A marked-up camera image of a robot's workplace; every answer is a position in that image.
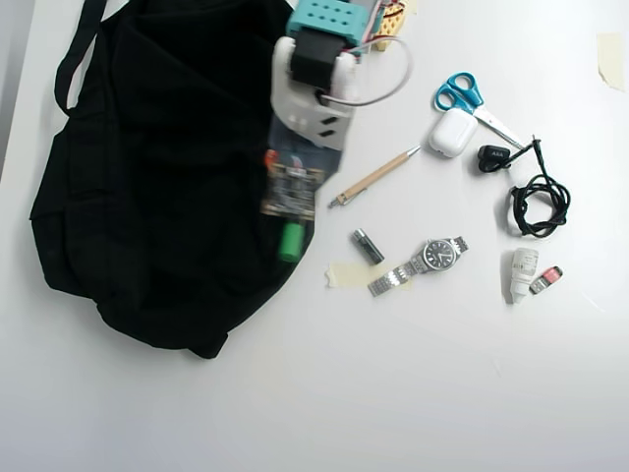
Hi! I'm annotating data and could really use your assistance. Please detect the blue handled scissors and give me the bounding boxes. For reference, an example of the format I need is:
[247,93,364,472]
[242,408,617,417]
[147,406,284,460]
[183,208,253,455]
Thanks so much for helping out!
[432,72,527,148]

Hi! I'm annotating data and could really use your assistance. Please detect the black AAA battery holder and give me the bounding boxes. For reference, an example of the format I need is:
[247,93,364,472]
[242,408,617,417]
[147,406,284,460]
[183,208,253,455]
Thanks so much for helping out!
[475,144,512,174]

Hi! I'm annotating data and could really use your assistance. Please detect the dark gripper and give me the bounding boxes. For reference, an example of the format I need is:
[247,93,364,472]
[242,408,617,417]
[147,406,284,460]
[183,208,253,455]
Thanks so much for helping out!
[263,121,345,174]

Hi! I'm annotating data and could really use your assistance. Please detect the wooden ballpoint pen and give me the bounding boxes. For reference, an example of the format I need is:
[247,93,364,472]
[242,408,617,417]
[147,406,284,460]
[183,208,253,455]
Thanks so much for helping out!
[328,145,423,209]

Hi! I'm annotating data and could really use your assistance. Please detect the black coiled cable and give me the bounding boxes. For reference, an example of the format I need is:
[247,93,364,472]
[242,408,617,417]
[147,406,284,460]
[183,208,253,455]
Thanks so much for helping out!
[507,135,571,240]

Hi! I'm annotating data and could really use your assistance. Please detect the small red and silver stick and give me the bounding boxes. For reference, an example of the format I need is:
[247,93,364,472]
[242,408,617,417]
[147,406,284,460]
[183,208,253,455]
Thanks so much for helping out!
[529,265,565,296]

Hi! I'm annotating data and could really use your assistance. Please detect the white and pink arm cable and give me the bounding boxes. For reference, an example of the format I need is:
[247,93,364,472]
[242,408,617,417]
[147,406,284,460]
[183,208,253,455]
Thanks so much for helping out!
[318,36,414,107]

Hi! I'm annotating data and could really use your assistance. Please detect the white earbuds case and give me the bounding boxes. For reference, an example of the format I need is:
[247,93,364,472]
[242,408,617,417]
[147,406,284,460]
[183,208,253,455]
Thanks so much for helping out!
[428,108,479,159]

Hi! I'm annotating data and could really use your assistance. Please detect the beige masking tape strip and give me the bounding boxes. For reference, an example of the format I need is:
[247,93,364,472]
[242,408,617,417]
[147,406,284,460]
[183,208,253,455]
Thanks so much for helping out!
[323,262,414,291]
[597,31,628,93]

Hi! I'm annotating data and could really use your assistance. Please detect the gripper camera circuit board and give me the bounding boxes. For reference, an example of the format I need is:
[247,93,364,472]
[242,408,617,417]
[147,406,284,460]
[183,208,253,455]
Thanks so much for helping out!
[258,164,329,218]

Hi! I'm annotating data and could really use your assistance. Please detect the yellow patterned block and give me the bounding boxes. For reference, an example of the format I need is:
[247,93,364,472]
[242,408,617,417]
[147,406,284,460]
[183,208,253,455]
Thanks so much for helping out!
[372,0,419,53]

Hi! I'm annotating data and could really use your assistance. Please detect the silver metal wristwatch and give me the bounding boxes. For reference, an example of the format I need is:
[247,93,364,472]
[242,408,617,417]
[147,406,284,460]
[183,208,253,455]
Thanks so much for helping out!
[367,235,470,298]

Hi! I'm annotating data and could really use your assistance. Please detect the black fabric bag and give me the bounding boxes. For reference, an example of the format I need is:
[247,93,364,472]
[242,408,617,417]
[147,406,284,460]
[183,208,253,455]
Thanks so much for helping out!
[29,0,320,360]

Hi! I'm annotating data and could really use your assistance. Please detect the dark cylindrical battery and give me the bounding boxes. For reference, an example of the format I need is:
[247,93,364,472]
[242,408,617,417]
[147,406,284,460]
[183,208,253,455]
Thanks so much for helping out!
[350,227,385,266]

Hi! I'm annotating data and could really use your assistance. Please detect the white dropper bottle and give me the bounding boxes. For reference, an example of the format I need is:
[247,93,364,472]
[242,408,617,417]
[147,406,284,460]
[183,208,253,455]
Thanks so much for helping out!
[507,248,541,305]

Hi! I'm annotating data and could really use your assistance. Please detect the green whiteboard marker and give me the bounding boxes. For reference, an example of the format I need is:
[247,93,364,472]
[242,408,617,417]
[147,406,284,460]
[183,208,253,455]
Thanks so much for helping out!
[277,220,304,263]

